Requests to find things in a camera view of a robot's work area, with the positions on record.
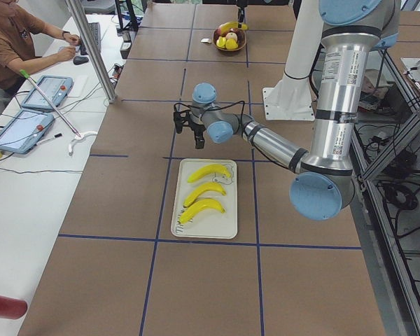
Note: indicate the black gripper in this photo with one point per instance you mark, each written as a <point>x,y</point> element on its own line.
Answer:
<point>197,130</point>
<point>241,12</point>

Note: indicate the yellow banana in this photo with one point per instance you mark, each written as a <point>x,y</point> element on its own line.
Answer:
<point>201,189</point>
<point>199,206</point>
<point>224,28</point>
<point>209,169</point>

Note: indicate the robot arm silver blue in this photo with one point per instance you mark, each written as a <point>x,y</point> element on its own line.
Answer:
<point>348,31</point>

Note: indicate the woven brown basket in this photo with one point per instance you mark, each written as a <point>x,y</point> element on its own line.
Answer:
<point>241,39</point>

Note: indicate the white bear tray plate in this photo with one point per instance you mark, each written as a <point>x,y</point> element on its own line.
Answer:
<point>209,223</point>

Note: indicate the yellow lemon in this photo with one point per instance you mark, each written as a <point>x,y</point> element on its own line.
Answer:
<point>231,44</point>

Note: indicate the yellow starfruit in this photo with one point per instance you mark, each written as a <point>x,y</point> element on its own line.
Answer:
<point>220,42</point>

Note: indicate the black keyboard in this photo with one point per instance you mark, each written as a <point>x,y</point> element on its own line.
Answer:
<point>95,29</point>

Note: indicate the black computer mouse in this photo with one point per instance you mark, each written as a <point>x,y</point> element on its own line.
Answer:
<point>79,60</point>

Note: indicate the upper teach pendant tablet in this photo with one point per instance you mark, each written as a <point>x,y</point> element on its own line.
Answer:
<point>56,88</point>

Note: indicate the teach pendant tablet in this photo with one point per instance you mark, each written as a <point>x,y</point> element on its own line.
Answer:
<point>22,133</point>
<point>56,88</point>

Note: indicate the lower teach pendant tablet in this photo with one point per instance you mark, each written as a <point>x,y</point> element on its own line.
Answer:
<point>22,133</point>

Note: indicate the metal rod green tip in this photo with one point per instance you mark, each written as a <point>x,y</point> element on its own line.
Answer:
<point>28,77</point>

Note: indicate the seated person brown shirt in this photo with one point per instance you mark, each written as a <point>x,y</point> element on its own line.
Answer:
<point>17,52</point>

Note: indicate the red cylinder bottle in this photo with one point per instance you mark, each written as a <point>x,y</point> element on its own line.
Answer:
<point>11,308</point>

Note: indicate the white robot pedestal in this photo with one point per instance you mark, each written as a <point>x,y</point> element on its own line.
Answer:
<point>291,98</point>

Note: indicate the aluminium frame post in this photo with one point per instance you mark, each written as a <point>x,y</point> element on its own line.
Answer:
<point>81,21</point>

